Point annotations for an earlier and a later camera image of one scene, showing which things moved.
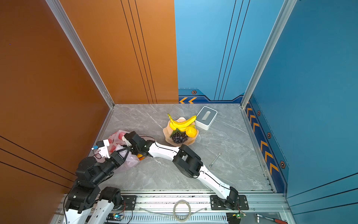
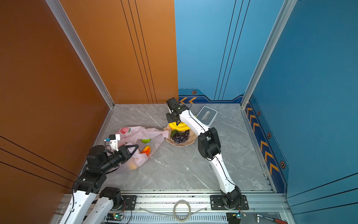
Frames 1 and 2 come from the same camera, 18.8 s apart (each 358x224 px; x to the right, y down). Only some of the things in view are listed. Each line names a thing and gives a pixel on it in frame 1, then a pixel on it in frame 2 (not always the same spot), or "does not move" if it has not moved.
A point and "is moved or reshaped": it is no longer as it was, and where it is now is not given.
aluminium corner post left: [83, 49] does not move
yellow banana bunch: [181, 125] does not move
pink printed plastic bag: [117, 143] is moved or reshaped
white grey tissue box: [205, 118] does not move
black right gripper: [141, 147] -> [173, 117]
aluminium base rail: [190, 209] does not move
